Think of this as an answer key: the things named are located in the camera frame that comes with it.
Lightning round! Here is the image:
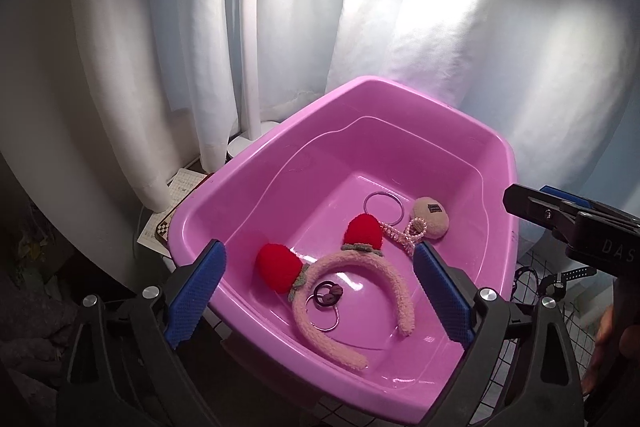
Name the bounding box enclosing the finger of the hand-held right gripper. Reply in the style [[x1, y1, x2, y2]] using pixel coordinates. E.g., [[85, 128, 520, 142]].
[[539, 185, 596, 212], [504, 183, 577, 233]]

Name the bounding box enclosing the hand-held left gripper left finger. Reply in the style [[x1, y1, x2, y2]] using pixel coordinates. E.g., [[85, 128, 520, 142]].
[[60, 239, 226, 427]]

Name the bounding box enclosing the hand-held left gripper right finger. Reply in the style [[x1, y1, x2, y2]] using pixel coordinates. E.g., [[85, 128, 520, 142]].
[[414, 241, 586, 427]]

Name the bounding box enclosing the pink strawberry plush headband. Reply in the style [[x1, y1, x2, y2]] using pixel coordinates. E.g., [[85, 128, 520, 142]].
[[256, 213, 416, 370]]

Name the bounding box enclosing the pearl hair claw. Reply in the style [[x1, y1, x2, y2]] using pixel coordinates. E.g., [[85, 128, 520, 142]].
[[380, 216, 428, 258]]

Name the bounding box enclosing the beige plush hair clip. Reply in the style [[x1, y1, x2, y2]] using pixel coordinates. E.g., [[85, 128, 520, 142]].
[[411, 196, 451, 239]]

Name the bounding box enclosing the black hair tie purple knot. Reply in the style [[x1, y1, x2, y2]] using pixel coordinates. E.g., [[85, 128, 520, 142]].
[[313, 281, 345, 310]]

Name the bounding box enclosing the thin metal bangle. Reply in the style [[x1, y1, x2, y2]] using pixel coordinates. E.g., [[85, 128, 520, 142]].
[[305, 292, 342, 333], [363, 191, 404, 225]]

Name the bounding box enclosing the pink plastic basin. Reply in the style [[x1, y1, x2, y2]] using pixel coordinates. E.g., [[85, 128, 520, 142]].
[[168, 76, 518, 413]]

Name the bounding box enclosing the person's right hand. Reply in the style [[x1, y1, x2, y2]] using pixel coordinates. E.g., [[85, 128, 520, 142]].
[[582, 304, 618, 400]]

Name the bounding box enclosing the black studded wrist watch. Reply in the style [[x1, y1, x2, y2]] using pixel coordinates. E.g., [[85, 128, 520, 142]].
[[539, 266, 597, 303]]

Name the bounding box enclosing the white black grid tablecloth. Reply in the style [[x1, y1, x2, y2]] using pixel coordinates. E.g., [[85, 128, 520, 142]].
[[205, 257, 616, 427]]

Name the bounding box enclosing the stack of papers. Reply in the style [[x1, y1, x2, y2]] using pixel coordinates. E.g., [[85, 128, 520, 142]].
[[137, 167, 208, 253]]

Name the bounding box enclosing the white curtain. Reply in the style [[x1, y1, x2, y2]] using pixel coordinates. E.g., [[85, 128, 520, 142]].
[[0, 0, 640, 268]]

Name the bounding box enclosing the white desk lamp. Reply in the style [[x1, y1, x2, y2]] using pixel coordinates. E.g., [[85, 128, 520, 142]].
[[226, 0, 527, 162]]

